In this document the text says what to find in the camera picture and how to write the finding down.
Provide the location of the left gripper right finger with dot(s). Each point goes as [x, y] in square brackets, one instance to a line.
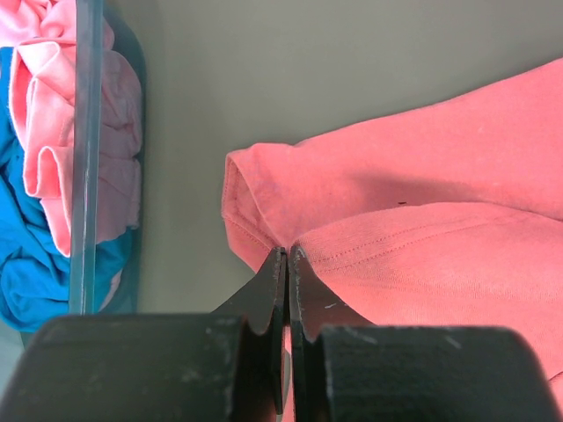
[347, 369]

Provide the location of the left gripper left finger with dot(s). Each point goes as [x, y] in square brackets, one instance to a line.
[225, 365]

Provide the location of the salmon pink t-shirt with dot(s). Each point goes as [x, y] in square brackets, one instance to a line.
[445, 215]

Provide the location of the blue t-shirt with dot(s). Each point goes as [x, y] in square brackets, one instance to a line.
[35, 276]

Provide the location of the teal plastic basket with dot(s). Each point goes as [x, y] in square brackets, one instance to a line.
[91, 15]

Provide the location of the light pink t-shirt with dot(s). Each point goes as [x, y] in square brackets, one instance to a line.
[41, 102]

